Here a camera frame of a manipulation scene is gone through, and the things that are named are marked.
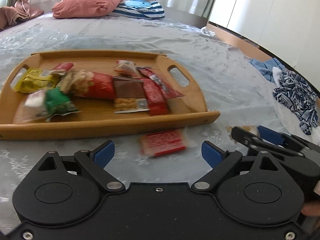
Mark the white crumpled plastic bag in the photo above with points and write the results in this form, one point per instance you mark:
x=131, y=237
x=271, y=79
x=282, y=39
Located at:
x=207, y=32

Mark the white pink snack packet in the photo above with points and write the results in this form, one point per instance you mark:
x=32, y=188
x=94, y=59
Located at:
x=126, y=68

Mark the brown nut bar packet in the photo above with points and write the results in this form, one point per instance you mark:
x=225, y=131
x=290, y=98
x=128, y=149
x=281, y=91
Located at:
x=130, y=96

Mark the long red snack wrapper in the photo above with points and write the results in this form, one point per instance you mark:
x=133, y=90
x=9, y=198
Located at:
x=166, y=89

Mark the green snack packet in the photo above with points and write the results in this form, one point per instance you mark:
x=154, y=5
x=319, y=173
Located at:
x=58, y=103

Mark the white wardrobe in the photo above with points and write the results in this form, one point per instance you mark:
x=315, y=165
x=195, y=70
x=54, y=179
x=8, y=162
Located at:
x=288, y=29

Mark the small red snack packet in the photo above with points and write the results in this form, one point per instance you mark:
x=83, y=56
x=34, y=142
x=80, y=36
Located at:
x=62, y=68

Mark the red peanut snack bag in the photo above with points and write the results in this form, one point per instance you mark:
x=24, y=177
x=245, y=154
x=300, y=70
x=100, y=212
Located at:
x=86, y=84

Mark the pink pillow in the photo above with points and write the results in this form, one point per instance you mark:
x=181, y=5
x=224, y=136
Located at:
x=83, y=8

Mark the white red snack packet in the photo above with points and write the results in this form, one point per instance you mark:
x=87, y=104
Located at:
x=35, y=106

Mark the light blue bedspread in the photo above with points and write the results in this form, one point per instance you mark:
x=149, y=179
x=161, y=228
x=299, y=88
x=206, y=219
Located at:
x=230, y=84

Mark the light blue garment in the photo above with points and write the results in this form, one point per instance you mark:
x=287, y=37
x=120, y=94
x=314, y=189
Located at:
x=266, y=68

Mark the person right hand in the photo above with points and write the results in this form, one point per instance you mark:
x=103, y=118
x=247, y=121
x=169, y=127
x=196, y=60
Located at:
x=311, y=202

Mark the blue striped pillow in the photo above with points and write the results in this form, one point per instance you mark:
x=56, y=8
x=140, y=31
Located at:
x=140, y=9

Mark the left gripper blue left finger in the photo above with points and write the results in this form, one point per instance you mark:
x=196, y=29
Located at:
x=92, y=164

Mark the mauve crumpled blanket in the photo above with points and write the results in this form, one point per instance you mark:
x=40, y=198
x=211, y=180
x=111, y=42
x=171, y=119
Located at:
x=22, y=11

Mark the yellow snack packet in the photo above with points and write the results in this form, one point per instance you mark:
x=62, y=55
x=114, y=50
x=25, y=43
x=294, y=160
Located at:
x=36, y=79

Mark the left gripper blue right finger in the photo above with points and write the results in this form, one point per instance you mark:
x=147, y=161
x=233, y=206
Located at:
x=223, y=164

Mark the wooden bed frame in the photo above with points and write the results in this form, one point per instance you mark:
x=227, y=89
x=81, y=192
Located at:
x=249, y=50

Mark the blue patterned clothing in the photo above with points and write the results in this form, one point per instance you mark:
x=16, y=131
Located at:
x=296, y=95

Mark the wooden serving tray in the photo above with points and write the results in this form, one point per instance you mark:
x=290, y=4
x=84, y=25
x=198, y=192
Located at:
x=96, y=118

